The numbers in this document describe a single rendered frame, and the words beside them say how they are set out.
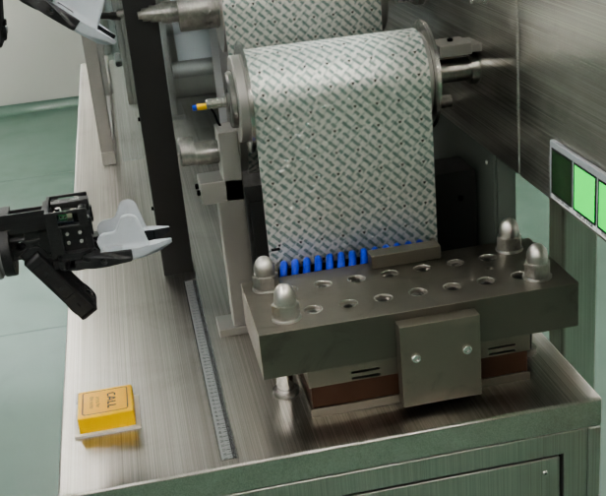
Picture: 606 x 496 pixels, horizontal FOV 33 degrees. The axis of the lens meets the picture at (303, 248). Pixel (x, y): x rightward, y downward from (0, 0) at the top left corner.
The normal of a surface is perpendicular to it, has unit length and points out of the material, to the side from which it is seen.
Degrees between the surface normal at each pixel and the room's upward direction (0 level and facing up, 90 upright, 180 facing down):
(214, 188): 90
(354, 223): 90
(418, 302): 0
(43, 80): 90
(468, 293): 0
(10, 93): 90
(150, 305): 0
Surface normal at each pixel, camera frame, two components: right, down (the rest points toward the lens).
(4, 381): -0.09, -0.92
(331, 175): 0.18, 0.36
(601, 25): -0.98, 0.15
